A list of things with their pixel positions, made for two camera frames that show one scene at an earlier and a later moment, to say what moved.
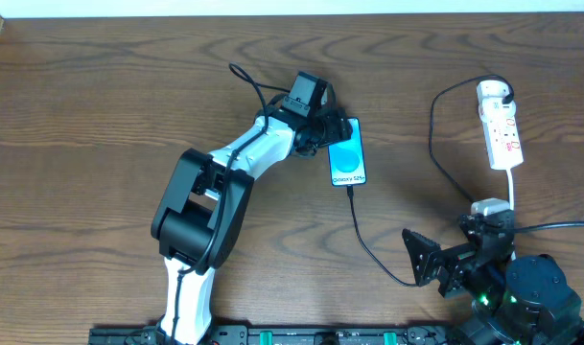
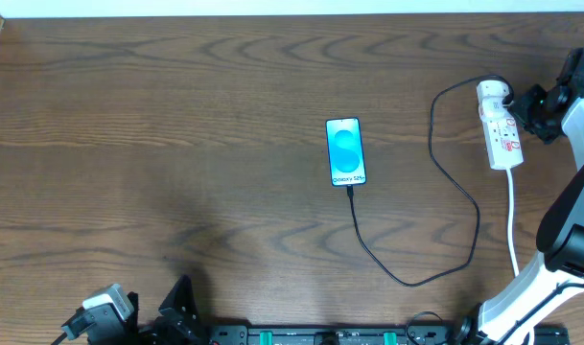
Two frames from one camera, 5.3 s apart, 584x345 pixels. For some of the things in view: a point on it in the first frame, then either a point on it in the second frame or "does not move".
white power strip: [502, 139] does not move
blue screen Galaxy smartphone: [346, 159] does not move
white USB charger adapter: [490, 95] does not move
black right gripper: [446, 267] → [539, 107]
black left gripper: [334, 127] → [167, 321]
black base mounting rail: [284, 335] does not move
